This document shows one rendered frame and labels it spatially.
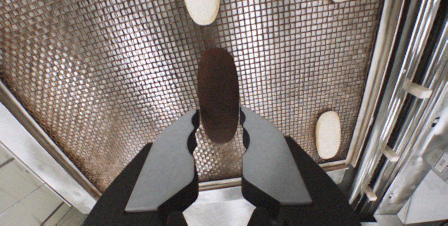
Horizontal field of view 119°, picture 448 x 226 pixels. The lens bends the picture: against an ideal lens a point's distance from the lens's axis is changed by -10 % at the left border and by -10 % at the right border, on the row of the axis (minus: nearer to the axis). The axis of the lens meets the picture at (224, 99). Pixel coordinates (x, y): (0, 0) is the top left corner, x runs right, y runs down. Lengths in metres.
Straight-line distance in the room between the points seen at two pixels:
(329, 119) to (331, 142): 0.04
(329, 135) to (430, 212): 0.58
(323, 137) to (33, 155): 0.50
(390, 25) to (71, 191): 0.59
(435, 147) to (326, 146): 0.24
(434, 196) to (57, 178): 0.93
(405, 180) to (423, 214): 0.31
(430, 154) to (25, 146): 0.74
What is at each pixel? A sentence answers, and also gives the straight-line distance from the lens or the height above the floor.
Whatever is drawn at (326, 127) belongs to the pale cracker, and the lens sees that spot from 0.26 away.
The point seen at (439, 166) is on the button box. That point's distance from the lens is 0.52.
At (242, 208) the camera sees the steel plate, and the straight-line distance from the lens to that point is 0.65.
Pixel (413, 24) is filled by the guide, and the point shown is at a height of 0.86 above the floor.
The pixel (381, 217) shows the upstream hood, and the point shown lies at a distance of 0.64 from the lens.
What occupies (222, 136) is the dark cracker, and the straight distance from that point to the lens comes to 0.15.
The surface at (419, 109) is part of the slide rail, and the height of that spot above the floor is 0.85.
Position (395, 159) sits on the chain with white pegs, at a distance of 0.44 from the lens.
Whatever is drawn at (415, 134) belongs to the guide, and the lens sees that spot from 0.44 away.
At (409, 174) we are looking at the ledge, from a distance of 0.51.
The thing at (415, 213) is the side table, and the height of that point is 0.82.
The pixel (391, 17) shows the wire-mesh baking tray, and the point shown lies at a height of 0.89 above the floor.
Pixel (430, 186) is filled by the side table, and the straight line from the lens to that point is 0.68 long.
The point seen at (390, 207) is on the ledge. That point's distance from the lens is 0.61.
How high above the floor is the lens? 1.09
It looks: 60 degrees down
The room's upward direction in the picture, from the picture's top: 163 degrees counter-clockwise
